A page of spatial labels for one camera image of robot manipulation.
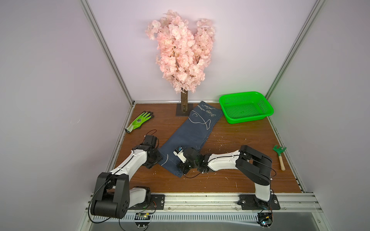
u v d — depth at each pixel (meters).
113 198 0.41
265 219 0.70
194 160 0.68
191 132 1.01
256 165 0.48
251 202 0.72
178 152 0.77
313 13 0.73
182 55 0.67
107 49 0.87
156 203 0.73
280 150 0.92
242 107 1.17
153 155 0.64
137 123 1.06
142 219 0.72
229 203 0.74
